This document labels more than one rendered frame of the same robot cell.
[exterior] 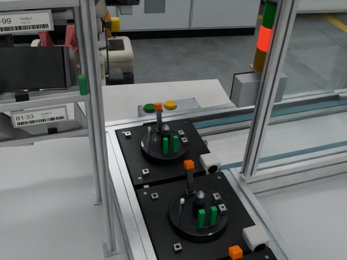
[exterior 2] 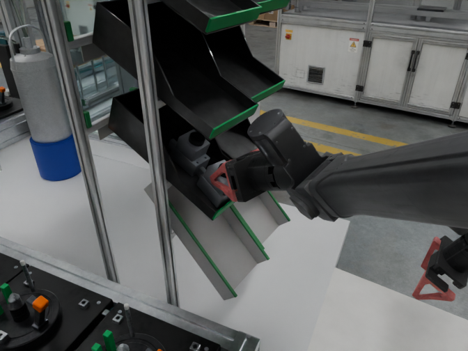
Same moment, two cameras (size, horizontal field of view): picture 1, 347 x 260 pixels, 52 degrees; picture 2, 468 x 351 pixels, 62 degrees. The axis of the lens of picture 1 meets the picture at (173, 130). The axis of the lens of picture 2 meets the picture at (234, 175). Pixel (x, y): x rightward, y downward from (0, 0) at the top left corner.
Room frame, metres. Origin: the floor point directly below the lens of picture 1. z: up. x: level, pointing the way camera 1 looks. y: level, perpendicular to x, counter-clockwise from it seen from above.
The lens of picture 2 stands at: (1.20, -0.13, 1.62)
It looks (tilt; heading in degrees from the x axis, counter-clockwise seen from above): 31 degrees down; 135
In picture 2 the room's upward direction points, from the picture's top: straight up
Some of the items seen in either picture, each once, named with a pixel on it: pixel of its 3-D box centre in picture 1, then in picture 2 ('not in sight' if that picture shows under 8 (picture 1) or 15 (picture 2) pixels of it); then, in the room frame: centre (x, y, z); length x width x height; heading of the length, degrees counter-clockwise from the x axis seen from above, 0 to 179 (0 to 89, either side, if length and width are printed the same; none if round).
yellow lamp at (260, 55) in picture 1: (266, 58); not in sight; (0.74, -0.20, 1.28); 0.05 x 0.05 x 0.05
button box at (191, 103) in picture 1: (169, 113); not in sight; (1.02, 0.02, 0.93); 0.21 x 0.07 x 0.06; 110
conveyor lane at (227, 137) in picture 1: (257, 150); not in sight; (0.87, -0.27, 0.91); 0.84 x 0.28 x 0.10; 110
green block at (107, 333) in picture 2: (165, 146); (109, 342); (0.74, 0.02, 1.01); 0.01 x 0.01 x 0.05; 20
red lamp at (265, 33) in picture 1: (270, 36); not in sight; (0.74, -0.20, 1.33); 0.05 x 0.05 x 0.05
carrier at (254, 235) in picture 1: (199, 203); (17, 308); (0.55, -0.07, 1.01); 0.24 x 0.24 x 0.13; 20
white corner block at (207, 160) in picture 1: (209, 163); not in sight; (0.73, -0.10, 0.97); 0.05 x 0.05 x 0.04; 20
